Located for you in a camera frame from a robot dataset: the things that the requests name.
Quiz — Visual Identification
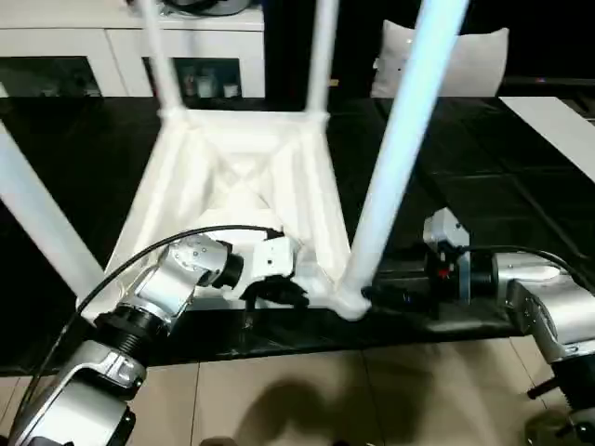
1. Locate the white plastic table top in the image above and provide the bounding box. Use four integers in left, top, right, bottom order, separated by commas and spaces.
76, 107, 373, 322

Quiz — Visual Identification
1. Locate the white flat board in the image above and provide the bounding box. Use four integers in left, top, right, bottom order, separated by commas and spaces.
499, 96, 595, 182

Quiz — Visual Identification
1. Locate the black cabinet with gold label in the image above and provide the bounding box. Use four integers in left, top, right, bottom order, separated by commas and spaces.
262, 0, 387, 101

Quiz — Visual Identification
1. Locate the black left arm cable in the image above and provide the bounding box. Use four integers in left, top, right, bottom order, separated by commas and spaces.
8, 225, 285, 436

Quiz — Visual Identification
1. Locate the black mat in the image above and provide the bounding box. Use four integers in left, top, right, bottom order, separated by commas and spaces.
0, 95, 595, 375

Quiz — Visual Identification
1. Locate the grey pillow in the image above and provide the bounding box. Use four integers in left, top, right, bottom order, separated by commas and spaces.
371, 19, 510, 98

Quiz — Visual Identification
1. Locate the black metal bar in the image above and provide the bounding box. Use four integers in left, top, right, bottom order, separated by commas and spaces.
527, 376, 559, 400

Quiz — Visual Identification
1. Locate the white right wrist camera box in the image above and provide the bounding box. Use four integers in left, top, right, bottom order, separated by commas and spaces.
423, 207, 471, 306

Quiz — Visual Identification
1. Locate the grey bag with black strap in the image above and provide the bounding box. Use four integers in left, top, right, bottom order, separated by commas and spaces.
162, 0, 252, 15

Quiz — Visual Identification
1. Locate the white sideboard with glass doors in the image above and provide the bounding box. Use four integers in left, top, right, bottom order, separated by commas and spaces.
0, 0, 266, 98

